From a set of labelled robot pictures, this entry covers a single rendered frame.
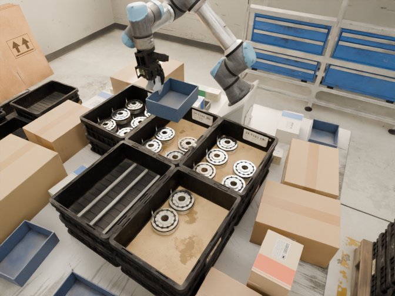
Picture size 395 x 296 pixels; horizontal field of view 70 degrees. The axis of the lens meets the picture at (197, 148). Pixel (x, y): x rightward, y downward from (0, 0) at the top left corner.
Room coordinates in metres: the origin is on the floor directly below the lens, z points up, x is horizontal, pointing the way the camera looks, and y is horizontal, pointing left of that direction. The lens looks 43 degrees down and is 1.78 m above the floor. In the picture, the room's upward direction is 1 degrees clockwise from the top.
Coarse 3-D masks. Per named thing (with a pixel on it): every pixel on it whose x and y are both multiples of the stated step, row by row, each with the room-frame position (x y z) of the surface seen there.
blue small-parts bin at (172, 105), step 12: (168, 84) 1.14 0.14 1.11; (180, 84) 1.13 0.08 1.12; (192, 84) 1.11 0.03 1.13; (156, 96) 1.05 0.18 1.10; (168, 96) 1.10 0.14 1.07; (180, 96) 1.10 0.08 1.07; (192, 96) 1.04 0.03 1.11; (156, 108) 0.95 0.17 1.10; (168, 108) 0.93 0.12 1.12; (180, 108) 0.94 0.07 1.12
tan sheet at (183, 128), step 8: (184, 120) 1.23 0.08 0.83; (176, 128) 1.16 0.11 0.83; (184, 128) 1.16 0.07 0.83; (192, 128) 1.17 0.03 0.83; (200, 128) 1.17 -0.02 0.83; (176, 136) 1.10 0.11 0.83; (184, 136) 1.10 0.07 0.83; (192, 136) 1.10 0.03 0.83; (168, 144) 1.03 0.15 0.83; (176, 144) 1.03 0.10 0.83
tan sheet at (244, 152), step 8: (240, 144) 1.04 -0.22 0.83; (240, 152) 0.99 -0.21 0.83; (248, 152) 0.99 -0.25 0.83; (256, 152) 0.99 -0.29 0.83; (264, 152) 0.99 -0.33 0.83; (232, 160) 0.93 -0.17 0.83; (248, 160) 0.93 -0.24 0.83; (256, 160) 0.93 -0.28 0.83; (224, 168) 0.88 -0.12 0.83; (232, 168) 0.88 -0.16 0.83; (256, 168) 0.88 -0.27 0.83; (216, 176) 0.83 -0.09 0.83; (224, 176) 0.83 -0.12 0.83
